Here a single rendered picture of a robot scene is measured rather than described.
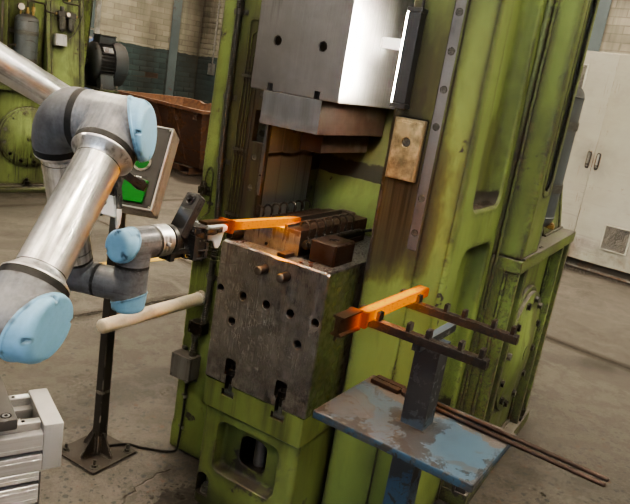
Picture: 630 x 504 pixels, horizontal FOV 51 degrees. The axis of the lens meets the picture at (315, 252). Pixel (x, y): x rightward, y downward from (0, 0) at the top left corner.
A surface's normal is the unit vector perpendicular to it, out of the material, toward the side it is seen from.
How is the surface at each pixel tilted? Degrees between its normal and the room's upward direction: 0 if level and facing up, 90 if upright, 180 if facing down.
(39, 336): 95
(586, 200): 90
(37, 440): 90
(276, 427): 90
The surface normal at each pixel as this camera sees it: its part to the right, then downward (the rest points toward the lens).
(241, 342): -0.52, 0.14
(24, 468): 0.54, 0.29
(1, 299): 0.00, -0.54
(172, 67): 0.74, 0.28
